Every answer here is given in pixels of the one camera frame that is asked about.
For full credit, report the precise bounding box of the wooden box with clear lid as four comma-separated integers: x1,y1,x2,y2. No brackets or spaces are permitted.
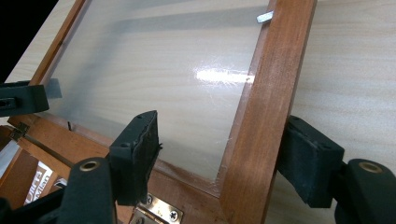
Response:
0,0,318,224

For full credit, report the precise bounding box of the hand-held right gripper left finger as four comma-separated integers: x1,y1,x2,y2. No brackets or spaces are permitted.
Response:
106,109,163,207

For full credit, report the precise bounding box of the pale glossy packet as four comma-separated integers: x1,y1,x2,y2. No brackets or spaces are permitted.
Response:
0,139,21,179

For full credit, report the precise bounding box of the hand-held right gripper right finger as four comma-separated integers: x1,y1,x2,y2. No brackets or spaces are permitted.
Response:
276,115,346,209

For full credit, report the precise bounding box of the brown and white printed packet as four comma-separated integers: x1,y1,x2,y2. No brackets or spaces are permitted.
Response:
23,161,54,205

